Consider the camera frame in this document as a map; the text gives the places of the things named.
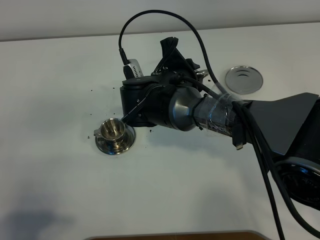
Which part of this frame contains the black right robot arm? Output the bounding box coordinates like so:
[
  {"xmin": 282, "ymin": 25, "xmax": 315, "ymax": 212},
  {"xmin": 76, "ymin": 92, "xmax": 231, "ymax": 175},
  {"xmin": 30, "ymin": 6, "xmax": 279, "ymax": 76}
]
[{"xmin": 120, "ymin": 37, "xmax": 320, "ymax": 209}]

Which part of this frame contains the steel saucer near cup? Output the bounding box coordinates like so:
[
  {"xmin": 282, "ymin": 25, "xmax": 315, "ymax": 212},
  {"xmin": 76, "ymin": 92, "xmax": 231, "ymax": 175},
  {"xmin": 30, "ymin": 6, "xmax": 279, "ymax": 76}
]
[{"xmin": 97, "ymin": 123, "xmax": 136, "ymax": 155}]

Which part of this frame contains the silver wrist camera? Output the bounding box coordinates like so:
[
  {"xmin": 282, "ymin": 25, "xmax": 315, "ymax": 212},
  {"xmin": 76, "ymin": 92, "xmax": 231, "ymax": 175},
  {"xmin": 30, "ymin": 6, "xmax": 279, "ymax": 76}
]
[{"xmin": 123, "ymin": 59, "xmax": 144, "ymax": 80}]

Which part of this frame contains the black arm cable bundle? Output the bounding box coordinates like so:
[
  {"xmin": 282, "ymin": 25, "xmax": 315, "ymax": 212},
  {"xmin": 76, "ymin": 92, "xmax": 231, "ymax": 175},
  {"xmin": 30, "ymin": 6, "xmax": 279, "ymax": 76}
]
[{"xmin": 118, "ymin": 9, "xmax": 320, "ymax": 240}]

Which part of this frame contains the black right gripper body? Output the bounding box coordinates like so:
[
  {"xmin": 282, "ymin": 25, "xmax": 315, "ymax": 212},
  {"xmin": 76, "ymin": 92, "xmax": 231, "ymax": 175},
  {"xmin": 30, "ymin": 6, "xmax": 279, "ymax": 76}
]
[{"xmin": 120, "ymin": 74, "xmax": 200, "ymax": 129}]

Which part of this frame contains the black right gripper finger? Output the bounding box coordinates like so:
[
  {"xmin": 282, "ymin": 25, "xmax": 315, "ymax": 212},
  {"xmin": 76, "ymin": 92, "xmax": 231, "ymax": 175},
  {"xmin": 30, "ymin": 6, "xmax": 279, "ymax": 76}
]
[{"xmin": 152, "ymin": 37, "xmax": 200, "ymax": 80}]

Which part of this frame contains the stainless steel teapot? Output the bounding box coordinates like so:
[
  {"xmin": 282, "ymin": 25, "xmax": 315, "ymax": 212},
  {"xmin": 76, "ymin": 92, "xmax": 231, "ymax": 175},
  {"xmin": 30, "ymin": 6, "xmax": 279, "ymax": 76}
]
[{"xmin": 195, "ymin": 69, "xmax": 209, "ymax": 83}]

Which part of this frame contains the near stainless steel teacup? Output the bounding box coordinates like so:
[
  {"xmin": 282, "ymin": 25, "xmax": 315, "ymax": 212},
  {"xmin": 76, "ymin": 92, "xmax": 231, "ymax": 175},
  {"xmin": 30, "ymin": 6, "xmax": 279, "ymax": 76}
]
[{"xmin": 93, "ymin": 118, "xmax": 126, "ymax": 148}]

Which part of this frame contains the steel teapot saucer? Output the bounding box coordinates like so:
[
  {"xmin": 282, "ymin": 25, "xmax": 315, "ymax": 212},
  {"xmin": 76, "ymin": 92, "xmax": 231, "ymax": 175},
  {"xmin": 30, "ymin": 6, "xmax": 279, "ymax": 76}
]
[{"xmin": 225, "ymin": 65, "xmax": 264, "ymax": 95}]

